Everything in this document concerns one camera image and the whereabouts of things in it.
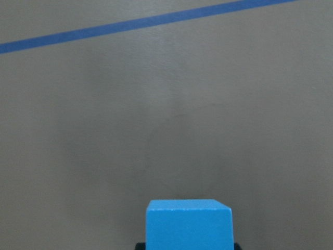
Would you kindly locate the blue cube block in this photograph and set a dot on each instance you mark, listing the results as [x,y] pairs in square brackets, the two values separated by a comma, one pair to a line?
[189,224]

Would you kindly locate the long blue tape line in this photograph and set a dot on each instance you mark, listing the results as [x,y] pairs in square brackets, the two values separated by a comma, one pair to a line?
[134,24]

